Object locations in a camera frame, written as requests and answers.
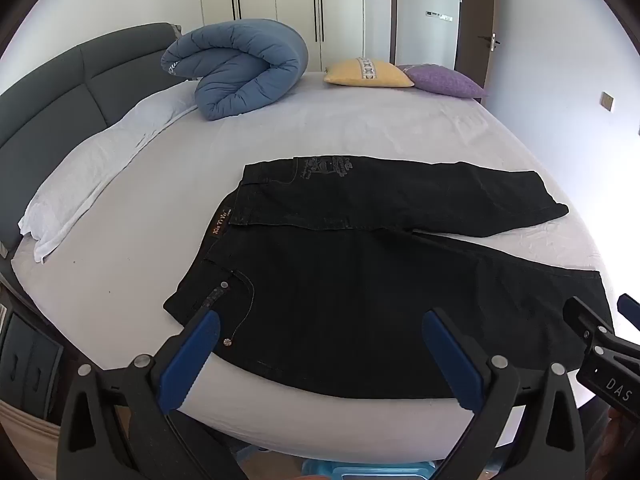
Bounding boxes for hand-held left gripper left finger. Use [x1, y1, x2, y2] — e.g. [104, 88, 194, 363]
[56, 305, 251, 480]

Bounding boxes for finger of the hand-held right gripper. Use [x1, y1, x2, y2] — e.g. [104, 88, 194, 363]
[563, 296, 615, 357]
[617, 294, 640, 332]

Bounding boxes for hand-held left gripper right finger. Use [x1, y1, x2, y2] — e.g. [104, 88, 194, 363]
[421, 308, 586, 480]

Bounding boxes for black denim pants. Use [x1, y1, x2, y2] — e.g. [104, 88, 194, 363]
[162, 155, 615, 401]

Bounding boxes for blue plastic stool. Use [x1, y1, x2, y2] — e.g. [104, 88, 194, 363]
[300, 455, 442, 480]

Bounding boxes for dark nightstand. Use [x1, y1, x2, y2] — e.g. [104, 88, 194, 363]
[0, 260, 66, 423]

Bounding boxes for white pillow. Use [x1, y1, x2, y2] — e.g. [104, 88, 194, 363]
[18, 80, 201, 264]

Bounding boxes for bed with white sheet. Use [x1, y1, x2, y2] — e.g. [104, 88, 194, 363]
[10, 70, 608, 461]

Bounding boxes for purple cushion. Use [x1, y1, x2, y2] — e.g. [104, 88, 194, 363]
[397, 64, 488, 99]

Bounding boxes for grey padded headboard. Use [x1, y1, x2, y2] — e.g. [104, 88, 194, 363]
[0, 22, 182, 257]

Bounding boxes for yellow cushion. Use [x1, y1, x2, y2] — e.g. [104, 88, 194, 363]
[323, 58, 415, 88]

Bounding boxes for blue folded duvet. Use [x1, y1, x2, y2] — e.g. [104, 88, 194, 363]
[160, 18, 309, 121]

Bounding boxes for dark brown door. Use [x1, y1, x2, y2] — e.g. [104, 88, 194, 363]
[454, 0, 496, 78]

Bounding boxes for white wardrobe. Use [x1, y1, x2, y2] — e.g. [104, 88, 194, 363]
[197, 0, 368, 73]

